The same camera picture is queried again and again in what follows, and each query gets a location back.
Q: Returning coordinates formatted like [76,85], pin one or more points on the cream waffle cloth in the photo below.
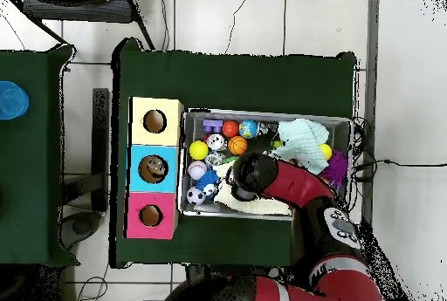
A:
[258,206]

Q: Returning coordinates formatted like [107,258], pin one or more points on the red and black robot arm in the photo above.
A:
[297,186]

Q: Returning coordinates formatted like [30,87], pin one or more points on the shallow mesh metal bin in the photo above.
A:
[188,206]

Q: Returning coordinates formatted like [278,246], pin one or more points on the wooden box with three holes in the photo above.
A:
[153,137]

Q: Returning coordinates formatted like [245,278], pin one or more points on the crushed can with silver top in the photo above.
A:
[216,142]

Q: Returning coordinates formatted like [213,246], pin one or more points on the orange basketball toy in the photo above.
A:
[238,145]

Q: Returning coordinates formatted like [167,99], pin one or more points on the plain orange ball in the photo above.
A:
[230,129]

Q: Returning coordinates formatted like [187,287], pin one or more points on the large yellow ball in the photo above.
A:
[198,150]

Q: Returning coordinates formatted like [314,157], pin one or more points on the white baseball with red stitching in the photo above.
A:
[197,170]

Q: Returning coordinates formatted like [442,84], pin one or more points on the blue globe ball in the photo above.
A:
[248,129]

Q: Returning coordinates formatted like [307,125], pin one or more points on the black and white soccer ball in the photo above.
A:
[195,196]

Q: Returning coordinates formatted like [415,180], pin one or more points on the mint green waffle cloth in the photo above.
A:
[302,140]

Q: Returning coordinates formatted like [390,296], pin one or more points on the purple spiky toy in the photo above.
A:
[336,168]

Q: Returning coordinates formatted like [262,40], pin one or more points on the black flat panel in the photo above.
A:
[100,140]

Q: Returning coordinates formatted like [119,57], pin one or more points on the dark green side table cloth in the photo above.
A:
[31,175]

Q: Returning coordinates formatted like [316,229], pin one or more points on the black chair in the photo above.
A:
[77,8]

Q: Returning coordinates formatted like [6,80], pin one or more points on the blue plastic cup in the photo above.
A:
[13,100]

